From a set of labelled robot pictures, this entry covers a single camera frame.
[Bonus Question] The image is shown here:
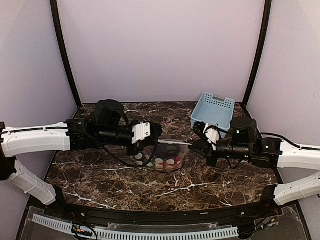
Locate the black corner frame post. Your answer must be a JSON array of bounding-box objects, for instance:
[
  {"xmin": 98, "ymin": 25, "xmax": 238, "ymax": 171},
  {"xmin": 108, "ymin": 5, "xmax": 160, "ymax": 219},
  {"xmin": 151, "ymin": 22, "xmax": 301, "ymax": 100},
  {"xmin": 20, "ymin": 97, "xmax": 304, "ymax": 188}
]
[
  {"xmin": 241, "ymin": 0, "xmax": 272, "ymax": 109},
  {"xmin": 49, "ymin": 0, "xmax": 82, "ymax": 109}
]

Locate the white slotted cable duct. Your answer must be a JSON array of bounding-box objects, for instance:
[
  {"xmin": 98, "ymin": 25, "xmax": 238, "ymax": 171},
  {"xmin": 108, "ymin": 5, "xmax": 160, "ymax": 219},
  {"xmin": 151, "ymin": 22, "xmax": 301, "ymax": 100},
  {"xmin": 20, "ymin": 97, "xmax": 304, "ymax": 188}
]
[{"xmin": 31, "ymin": 214, "xmax": 239, "ymax": 240}]

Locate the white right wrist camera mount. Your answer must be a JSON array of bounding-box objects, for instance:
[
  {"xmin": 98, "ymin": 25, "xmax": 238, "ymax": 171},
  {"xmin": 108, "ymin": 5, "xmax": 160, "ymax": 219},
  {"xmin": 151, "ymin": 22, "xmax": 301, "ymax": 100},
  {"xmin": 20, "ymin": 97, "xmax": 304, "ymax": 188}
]
[{"xmin": 203, "ymin": 123, "xmax": 221, "ymax": 151}]

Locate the black corner frame post left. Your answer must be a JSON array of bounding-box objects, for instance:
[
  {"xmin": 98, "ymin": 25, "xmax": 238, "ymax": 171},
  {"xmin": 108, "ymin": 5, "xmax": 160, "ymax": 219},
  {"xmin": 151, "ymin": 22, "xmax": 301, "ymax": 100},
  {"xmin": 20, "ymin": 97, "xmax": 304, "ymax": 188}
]
[{"xmin": 49, "ymin": 0, "xmax": 82, "ymax": 109}]

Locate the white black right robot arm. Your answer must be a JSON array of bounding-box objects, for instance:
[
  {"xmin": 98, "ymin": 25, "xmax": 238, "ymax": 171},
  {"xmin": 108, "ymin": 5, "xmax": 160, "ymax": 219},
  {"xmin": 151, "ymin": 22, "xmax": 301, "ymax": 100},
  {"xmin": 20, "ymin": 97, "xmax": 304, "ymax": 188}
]
[{"xmin": 188, "ymin": 116, "xmax": 320, "ymax": 217}]

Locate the black front mounting rail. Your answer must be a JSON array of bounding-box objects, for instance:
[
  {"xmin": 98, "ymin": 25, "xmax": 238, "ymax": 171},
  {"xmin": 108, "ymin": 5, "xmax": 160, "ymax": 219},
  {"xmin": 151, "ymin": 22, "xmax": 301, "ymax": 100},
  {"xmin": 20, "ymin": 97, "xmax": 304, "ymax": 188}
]
[{"xmin": 52, "ymin": 202, "xmax": 282, "ymax": 226}]

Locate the light blue perforated basket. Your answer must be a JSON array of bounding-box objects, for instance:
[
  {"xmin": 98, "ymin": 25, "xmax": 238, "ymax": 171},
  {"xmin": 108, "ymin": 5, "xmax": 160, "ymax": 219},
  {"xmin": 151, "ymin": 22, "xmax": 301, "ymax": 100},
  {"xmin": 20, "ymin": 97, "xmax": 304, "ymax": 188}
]
[{"xmin": 190, "ymin": 92, "xmax": 235, "ymax": 131}]

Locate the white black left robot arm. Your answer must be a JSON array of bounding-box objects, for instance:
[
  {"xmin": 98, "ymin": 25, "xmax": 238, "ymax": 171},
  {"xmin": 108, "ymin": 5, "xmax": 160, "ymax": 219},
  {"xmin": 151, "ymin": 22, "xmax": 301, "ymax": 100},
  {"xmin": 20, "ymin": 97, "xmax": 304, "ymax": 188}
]
[{"xmin": 0, "ymin": 99, "xmax": 163, "ymax": 218}]

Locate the clear zip top bag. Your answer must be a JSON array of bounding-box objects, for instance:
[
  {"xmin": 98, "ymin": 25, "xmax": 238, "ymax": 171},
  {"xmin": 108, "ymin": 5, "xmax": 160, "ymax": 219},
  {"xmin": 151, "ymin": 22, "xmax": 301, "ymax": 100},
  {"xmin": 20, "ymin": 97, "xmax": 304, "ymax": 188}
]
[{"xmin": 144, "ymin": 140, "xmax": 191, "ymax": 172}]

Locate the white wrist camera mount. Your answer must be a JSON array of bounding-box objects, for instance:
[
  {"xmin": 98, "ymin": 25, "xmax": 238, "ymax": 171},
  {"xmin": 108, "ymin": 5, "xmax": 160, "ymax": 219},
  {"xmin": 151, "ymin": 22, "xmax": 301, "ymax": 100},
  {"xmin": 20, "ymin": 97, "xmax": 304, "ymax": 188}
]
[
  {"xmin": 131, "ymin": 122, "xmax": 151, "ymax": 144},
  {"xmin": 203, "ymin": 123, "xmax": 221, "ymax": 151}
]

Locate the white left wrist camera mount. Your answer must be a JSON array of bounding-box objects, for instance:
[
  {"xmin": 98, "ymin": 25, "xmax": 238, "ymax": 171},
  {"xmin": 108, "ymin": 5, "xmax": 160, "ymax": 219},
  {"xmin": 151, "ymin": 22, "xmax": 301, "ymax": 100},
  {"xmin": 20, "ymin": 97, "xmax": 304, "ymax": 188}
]
[{"xmin": 131, "ymin": 122, "xmax": 151, "ymax": 144}]

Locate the black corner frame post right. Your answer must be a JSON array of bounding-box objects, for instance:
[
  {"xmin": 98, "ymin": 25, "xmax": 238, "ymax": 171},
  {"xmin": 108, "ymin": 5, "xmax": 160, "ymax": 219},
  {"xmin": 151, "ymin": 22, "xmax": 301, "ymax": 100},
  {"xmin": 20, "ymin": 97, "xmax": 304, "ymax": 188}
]
[{"xmin": 241, "ymin": 0, "xmax": 272, "ymax": 109}]

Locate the red fake tomato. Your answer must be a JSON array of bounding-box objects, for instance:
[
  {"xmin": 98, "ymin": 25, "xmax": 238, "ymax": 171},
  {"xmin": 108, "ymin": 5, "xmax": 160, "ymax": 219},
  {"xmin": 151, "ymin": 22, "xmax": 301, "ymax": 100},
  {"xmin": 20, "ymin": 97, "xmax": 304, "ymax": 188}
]
[{"xmin": 154, "ymin": 156, "xmax": 183, "ymax": 172}]

